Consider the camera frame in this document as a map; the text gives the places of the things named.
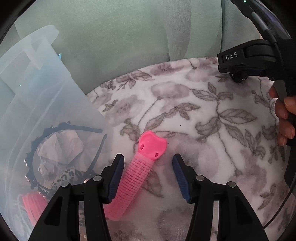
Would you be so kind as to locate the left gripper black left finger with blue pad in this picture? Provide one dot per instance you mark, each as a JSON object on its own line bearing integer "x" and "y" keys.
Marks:
{"x": 60, "y": 218}

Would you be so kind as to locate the green sofa cushion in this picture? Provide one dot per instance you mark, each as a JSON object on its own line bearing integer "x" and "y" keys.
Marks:
{"x": 101, "y": 40}

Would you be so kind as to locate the leopard print hair clip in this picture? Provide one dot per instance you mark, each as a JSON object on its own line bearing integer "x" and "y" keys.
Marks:
{"x": 72, "y": 175}

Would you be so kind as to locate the pink roller inside bin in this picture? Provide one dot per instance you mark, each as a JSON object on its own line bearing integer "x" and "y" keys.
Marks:
{"x": 34, "y": 204}

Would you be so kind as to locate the floral white grey blanket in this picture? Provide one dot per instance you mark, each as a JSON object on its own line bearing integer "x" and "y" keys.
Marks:
{"x": 224, "y": 130}

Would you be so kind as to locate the person's right hand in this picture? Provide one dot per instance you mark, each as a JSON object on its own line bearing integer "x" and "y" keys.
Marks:
{"x": 282, "y": 111}

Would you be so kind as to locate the pink hair roller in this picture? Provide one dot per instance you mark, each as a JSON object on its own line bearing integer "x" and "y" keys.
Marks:
{"x": 150, "y": 148}

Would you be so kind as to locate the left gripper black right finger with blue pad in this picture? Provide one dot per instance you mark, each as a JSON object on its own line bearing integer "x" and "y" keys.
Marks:
{"x": 236, "y": 218}

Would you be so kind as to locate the translucent plastic storage bin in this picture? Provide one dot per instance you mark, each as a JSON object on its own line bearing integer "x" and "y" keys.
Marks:
{"x": 37, "y": 92}

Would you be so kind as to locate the crumpled paper in bin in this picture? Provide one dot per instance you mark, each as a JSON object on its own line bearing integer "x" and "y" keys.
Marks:
{"x": 56, "y": 152}

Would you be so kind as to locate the black studded headband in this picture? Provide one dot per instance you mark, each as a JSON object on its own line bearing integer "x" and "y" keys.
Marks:
{"x": 94, "y": 140}

